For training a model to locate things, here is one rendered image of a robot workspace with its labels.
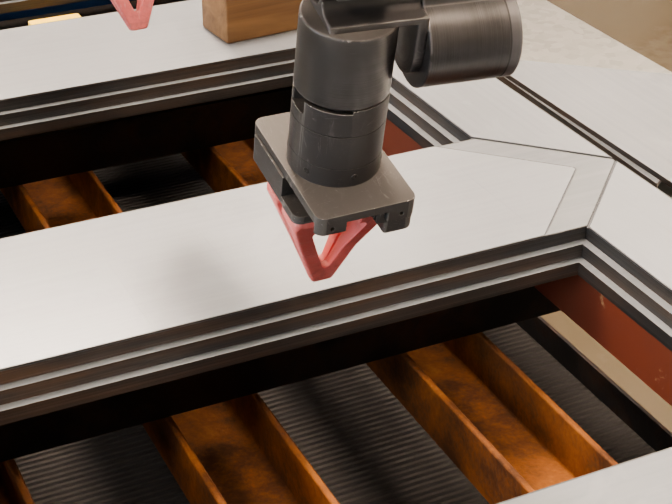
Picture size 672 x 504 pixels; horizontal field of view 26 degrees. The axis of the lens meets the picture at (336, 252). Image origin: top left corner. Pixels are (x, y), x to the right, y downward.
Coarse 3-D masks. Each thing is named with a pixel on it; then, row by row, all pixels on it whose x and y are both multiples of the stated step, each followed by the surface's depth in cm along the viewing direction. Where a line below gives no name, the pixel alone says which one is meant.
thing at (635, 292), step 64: (0, 0) 167; (64, 0) 170; (256, 64) 148; (0, 128) 138; (64, 128) 140; (448, 128) 134; (576, 192) 121; (512, 256) 114; (576, 256) 116; (256, 320) 106; (320, 320) 108; (384, 320) 110; (640, 320) 109; (0, 384) 99; (64, 384) 100; (128, 384) 102
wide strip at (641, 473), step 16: (624, 464) 89; (640, 464) 89; (656, 464) 89; (576, 480) 88; (592, 480) 88; (608, 480) 88; (624, 480) 88; (640, 480) 88; (656, 480) 88; (528, 496) 87; (544, 496) 87; (560, 496) 87; (576, 496) 87; (592, 496) 87; (608, 496) 87; (624, 496) 87; (640, 496) 87; (656, 496) 87
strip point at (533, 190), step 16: (464, 160) 126; (480, 160) 126; (496, 160) 126; (512, 160) 126; (528, 160) 126; (480, 176) 124; (496, 176) 124; (512, 176) 124; (528, 176) 124; (544, 176) 124; (560, 176) 124; (496, 192) 121; (512, 192) 121; (528, 192) 121; (544, 192) 121; (560, 192) 121; (512, 208) 119; (528, 208) 119; (544, 208) 119; (528, 224) 116; (544, 224) 116
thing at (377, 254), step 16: (416, 224) 116; (320, 240) 114; (368, 240) 114; (384, 240) 114; (400, 240) 114; (416, 240) 114; (432, 240) 114; (352, 256) 112; (368, 256) 112; (384, 256) 112; (400, 256) 112; (416, 256) 112; (432, 256) 112; (448, 256) 112; (352, 272) 110; (368, 272) 110; (384, 272) 110
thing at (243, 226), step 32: (224, 192) 121; (256, 192) 121; (224, 224) 116; (256, 224) 116; (224, 256) 112; (256, 256) 112; (288, 256) 112; (256, 288) 108; (288, 288) 108; (320, 288) 108
